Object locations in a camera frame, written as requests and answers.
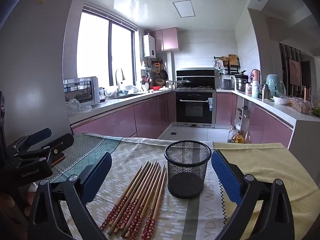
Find yellow cooking oil bottle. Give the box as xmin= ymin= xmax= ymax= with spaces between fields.
xmin=231 ymin=130 xmax=245 ymax=144

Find silver rice cooker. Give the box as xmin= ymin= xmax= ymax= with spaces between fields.
xmin=219 ymin=78 xmax=235 ymax=90

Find black range hood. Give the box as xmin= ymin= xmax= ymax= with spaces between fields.
xmin=176 ymin=68 xmax=216 ymax=85

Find clear food container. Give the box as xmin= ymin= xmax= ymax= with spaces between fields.
xmin=291 ymin=97 xmax=313 ymax=114

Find clear plastic bag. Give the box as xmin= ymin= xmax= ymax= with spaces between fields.
xmin=65 ymin=99 xmax=93 ymax=117

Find pink base cabinets under window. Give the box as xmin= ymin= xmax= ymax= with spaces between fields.
xmin=71 ymin=91 xmax=175 ymax=140

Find ceiling light panel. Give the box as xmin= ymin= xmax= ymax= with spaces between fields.
xmin=172 ymin=0 xmax=195 ymax=18

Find yellow cloth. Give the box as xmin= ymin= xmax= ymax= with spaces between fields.
xmin=214 ymin=142 xmax=317 ymax=240

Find grey refrigerator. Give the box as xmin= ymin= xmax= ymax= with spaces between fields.
xmin=0 ymin=0 xmax=80 ymax=145

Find gas stove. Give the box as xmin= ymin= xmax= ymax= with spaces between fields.
xmin=176 ymin=86 xmax=217 ymax=90

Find pink wall cabinet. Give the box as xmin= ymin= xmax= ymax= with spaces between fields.
xmin=150 ymin=27 xmax=180 ymax=52

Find white bowl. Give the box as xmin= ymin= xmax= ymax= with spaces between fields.
xmin=272 ymin=95 xmax=292 ymax=105

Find kitchen window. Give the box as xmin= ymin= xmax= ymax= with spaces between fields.
xmin=77 ymin=4 xmax=138 ymax=87

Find white water heater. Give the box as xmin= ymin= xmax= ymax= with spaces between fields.
xmin=143 ymin=33 xmax=157 ymax=57

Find dark slatted partition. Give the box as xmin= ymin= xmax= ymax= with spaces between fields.
xmin=279 ymin=42 xmax=302 ymax=95

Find white microwave oven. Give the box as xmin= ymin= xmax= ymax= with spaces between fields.
xmin=64 ymin=76 xmax=100 ymax=106

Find pink base cabinets with island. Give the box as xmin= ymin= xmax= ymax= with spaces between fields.
xmin=216 ymin=92 xmax=294 ymax=150

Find bundle of wooden chopsticks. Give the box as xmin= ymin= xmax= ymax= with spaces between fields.
xmin=99 ymin=160 xmax=167 ymax=240

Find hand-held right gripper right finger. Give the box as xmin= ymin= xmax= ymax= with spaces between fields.
xmin=211 ymin=149 xmax=295 ymax=240

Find black storage rack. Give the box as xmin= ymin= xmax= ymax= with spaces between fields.
xmin=213 ymin=55 xmax=241 ymax=75

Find person's left hand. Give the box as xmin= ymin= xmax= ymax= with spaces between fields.
xmin=0 ymin=184 xmax=38 ymax=230

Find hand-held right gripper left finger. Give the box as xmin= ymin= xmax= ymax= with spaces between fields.
xmin=27 ymin=152 xmax=112 ymax=240

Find black mesh holder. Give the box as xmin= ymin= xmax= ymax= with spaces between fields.
xmin=164 ymin=140 xmax=212 ymax=199

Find kitchen faucet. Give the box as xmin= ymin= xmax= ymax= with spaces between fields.
xmin=115 ymin=68 xmax=125 ymax=88

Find built-in black oven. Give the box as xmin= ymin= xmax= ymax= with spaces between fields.
xmin=175 ymin=91 xmax=217 ymax=128

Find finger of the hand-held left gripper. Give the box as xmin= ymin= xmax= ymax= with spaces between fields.
xmin=9 ymin=128 xmax=52 ymax=153
xmin=12 ymin=133 xmax=75 ymax=165

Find steel stock pot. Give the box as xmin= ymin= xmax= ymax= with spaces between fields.
xmin=235 ymin=78 xmax=248 ymax=92

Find patterned tablecloth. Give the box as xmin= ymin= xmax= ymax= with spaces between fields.
xmin=50 ymin=132 xmax=240 ymax=240

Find black smartphone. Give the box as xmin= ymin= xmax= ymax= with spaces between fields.
xmin=51 ymin=152 xmax=67 ymax=167

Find steel thermos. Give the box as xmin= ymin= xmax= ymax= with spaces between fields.
xmin=261 ymin=84 xmax=271 ymax=100

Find kitchen sink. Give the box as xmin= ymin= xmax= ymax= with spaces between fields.
xmin=110 ymin=91 xmax=145 ymax=99

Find framed wall picture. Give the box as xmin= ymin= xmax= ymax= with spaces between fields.
xmin=289 ymin=59 xmax=302 ymax=86

